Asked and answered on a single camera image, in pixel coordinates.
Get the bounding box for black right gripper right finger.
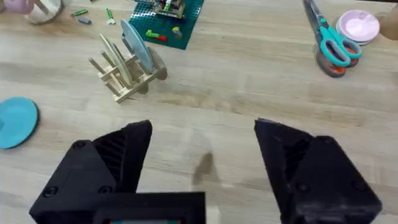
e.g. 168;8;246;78
254;118;383;224

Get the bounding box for orange handled scissors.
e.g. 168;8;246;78
315;46;360;78

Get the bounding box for green board with toy blocks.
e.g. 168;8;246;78
127;0;205;50

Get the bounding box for cream plate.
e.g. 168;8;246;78
99;33;133;86

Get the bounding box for pale blue plate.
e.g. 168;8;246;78
119;19;154;74

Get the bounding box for green and white toy piece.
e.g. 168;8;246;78
105;7;116;26

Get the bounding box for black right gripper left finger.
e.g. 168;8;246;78
29;119;154;224

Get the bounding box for pink plate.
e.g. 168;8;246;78
335;9;381;46

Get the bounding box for turquoise plate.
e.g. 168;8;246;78
0;96;40;150

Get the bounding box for pink cup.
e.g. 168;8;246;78
2;0;35;15

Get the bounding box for white tape roll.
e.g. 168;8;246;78
23;0;73;26

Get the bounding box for teal handled scissors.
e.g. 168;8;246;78
302;0;363;68

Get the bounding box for small wooden peg rack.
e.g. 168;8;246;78
88;36;169;104

